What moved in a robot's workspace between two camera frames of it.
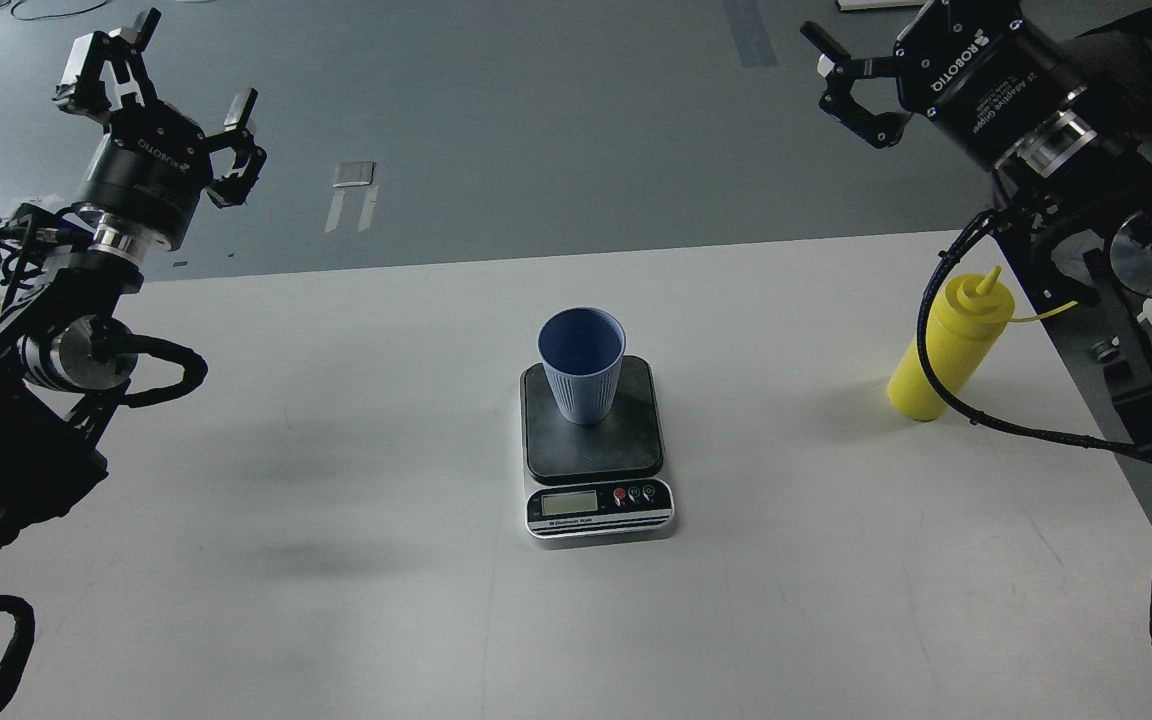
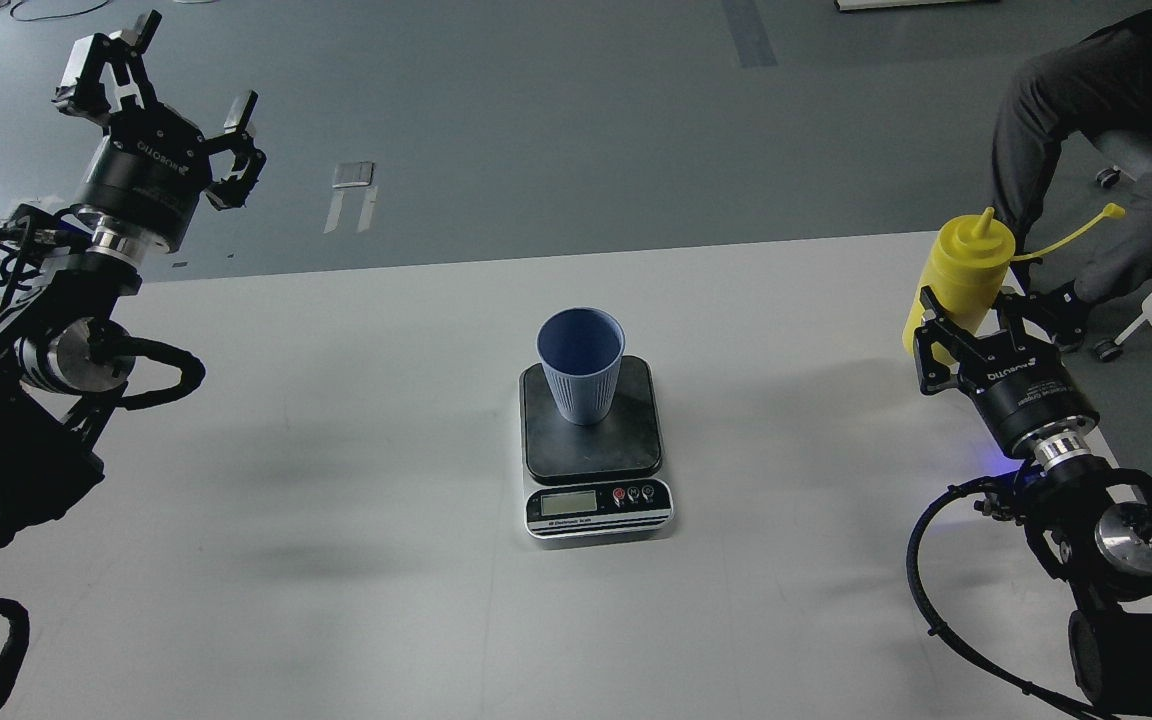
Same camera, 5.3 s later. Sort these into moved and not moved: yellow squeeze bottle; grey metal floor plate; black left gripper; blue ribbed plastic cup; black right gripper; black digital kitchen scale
Moved: black right gripper; yellow squeeze bottle
Not moved: black left gripper; black digital kitchen scale; grey metal floor plate; blue ribbed plastic cup
